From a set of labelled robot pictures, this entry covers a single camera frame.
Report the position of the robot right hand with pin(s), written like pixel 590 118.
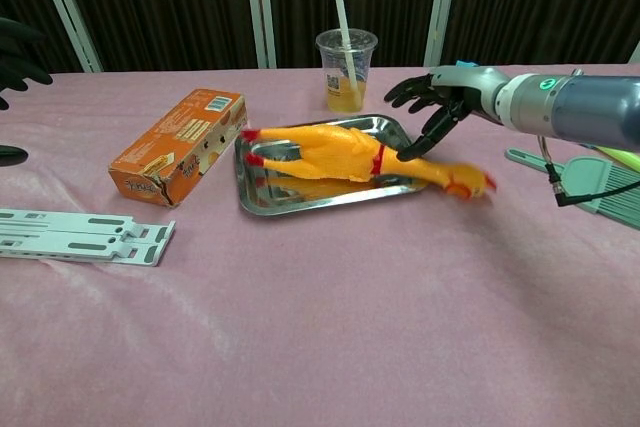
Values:
pixel 470 87

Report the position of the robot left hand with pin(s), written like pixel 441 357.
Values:
pixel 15 72

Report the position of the yellow rubber chicken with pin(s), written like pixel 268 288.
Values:
pixel 330 152

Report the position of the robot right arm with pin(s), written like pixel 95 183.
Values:
pixel 575 107

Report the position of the rectangular metal tray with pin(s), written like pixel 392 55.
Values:
pixel 280 199

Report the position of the clear plastic cup, orange drink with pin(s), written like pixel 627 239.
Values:
pixel 335 97

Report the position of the teal hand brush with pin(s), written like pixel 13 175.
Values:
pixel 590 177

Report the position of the white drinking straw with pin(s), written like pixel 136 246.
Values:
pixel 341 7

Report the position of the blue green water squirter tube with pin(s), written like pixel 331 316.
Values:
pixel 625 157

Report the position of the white folding stand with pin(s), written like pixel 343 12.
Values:
pixel 75 237

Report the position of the orange cardboard box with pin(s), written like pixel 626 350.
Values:
pixel 175 147

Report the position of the white frame post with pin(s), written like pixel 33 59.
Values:
pixel 636 53
pixel 262 22
pixel 440 7
pixel 65 7

